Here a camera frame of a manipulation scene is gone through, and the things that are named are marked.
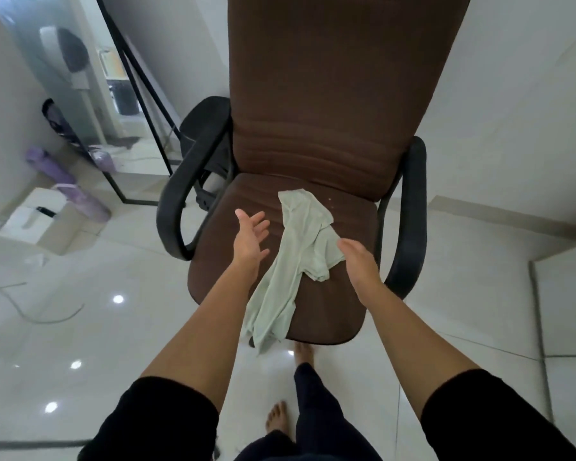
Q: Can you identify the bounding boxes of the person's right hand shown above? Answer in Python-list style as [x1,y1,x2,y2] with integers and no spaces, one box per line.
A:
[338,238,384,303]

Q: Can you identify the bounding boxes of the person's left hand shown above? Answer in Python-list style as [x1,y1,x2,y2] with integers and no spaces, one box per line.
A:
[232,209,271,280]

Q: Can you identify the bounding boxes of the person's left forearm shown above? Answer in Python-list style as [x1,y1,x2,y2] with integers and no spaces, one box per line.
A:
[140,269,269,413]

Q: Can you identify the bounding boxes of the person's right forearm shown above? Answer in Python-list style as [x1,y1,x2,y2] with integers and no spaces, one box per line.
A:
[353,282,483,420]

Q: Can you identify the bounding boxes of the light green cloth garment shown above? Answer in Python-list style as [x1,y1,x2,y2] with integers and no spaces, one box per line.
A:
[242,188,346,356]

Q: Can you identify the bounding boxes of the black chair armrest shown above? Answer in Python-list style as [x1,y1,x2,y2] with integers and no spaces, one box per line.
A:
[156,108,233,261]
[383,135,428,300]

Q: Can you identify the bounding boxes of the black swivel chair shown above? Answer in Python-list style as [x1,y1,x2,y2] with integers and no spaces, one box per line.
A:
[179,97,234,212]

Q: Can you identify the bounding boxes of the person's right foot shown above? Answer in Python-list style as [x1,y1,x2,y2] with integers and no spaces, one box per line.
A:
[294,342,316,370]

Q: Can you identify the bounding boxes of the person's foot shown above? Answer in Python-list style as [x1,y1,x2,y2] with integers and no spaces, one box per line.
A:
[265,400,289,435]
[294,342,316,370]

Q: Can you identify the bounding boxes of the brown fabric office chair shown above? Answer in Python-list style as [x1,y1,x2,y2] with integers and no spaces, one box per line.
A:
[156,0,473,346]

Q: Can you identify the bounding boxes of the black waste bin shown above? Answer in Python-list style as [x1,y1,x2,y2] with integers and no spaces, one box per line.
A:
[113,80,140,116]

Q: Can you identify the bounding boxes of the purple rolled yoga mat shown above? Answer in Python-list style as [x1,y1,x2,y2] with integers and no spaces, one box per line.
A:
[26,146,112,222]

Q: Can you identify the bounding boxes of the person's dark trousers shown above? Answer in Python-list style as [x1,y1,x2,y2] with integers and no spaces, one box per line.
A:
[234,362,383,461]

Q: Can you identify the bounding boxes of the person's left foot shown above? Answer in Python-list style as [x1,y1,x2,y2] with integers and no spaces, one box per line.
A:
[265,400,289,435]

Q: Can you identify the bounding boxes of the white cardboard box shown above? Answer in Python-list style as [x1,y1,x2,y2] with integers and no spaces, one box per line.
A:
[0,187,101,256]

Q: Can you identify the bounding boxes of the dark patterned bag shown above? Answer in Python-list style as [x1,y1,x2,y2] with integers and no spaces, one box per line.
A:
[42,98,78,145]

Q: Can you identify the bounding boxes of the person's black left sleeve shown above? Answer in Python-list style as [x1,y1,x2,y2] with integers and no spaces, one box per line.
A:
[77,376,220,461]

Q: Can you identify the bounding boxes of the person's black sleeve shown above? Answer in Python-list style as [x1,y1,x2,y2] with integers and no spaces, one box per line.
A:
[77,376,220,461]
[420,369,576,461]

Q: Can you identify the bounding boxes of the person's black right sleeve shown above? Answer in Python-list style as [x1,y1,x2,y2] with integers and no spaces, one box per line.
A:
[420,369,576,461]

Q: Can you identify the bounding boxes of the white floor cable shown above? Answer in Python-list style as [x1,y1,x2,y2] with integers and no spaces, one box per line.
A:
[0,282,85,325]

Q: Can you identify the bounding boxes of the white and black wall dispenser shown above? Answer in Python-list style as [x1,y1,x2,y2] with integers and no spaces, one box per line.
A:
[39,26,90,73]

